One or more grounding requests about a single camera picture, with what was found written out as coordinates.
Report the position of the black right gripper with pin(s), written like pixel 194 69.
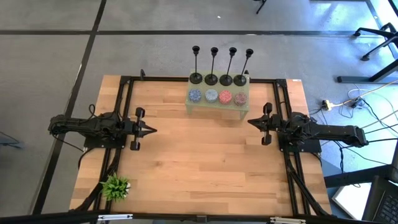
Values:
pixel 272 124

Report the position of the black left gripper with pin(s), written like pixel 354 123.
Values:
pixel 132 129

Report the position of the maroon patterned candle tin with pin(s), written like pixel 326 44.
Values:
pixel 240 99

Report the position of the black tall candlestick holder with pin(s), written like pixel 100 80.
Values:
pixel 240 80
pixel 196 78
pixel 226 80
pixel 211 80

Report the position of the light teal patterned candle tin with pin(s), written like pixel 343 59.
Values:
pixel 211 96

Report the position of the dark blue patterned candle tin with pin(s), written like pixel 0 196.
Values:
pixel 195 96

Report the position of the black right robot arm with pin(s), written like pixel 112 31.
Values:
pixel 335 132

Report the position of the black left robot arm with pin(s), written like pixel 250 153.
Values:
pixel 81 124

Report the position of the pale green perforated metal shelf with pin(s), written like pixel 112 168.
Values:
pixel 217 107

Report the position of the green plant in white pot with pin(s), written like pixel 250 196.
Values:
pixel 115 186

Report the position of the white power strip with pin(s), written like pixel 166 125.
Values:
pixel 326 105

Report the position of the black desk foot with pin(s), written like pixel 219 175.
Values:
pixel 357 79

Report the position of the black desk beam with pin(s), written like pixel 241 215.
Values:
pixel 357 175

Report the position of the black chair leg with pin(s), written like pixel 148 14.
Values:
pixel 260 7

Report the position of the white flat panel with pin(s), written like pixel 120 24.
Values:
pixel 351 200

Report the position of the grey floor object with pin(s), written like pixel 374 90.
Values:
pixel 9 142

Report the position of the black laptop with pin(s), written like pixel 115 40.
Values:
pixel 382 202

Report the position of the black office chair base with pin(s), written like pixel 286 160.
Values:
pixel 373 31

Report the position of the black aluminium table frame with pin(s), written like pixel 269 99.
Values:
pixel 155 79

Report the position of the black frame clamp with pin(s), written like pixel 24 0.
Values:
pixel 142 74

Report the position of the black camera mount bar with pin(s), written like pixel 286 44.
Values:
pixel 186 219

